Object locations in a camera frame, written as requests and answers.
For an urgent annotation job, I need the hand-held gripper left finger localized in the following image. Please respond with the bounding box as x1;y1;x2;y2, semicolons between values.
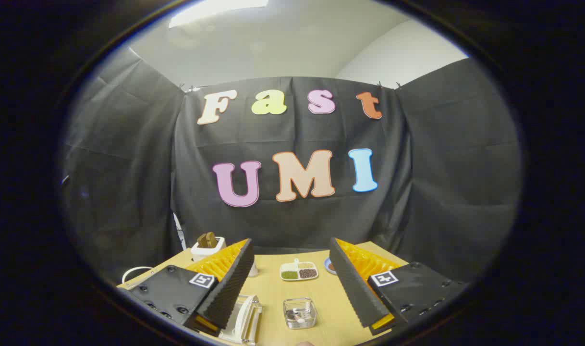
116;238;256;337

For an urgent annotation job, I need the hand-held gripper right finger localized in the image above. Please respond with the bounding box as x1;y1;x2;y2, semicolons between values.
329;237;470;336

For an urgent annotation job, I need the white dish rack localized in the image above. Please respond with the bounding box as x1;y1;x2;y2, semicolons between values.
219;294;264;346

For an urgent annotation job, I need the metal wire basket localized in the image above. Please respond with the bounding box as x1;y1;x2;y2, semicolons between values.
282;297;318;330

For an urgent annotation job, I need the white divided dish with seeds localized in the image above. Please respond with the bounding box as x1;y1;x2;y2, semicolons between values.
280;259;319;282

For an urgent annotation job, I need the white box with brown blocks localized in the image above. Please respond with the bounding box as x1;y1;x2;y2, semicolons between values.
191;232;226;262

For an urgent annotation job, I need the black backdrop cloth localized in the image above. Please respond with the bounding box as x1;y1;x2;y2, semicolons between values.
62;47;523;284

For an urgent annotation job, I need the white cable loop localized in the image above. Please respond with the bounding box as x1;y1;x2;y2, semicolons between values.
122;266;154;285

